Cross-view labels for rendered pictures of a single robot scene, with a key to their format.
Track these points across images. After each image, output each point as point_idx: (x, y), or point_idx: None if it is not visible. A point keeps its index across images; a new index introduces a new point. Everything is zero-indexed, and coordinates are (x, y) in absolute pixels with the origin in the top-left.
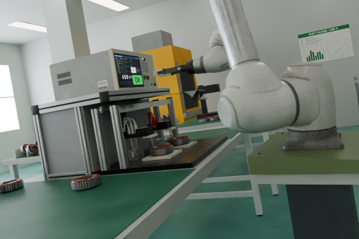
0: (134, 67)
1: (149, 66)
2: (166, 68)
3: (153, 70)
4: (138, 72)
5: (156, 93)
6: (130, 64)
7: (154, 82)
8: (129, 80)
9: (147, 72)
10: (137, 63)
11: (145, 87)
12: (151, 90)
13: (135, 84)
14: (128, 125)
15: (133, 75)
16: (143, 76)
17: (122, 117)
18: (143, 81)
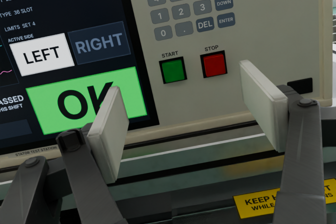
0: (58, 34)
1: None
2: (7, 195)
3: None
4: (101, 55)
5: (255, 165)
6: (9, 29)
7: (294, 76)
8: (3, 123)
9: (214, 32)
10: None
11: (170, 125)
12: (195, 160)
13: (68, 127)
14: (165, 201)
15: (40, 87)
16: (162, 65)
17: (69, 212)
18: (155, 96)
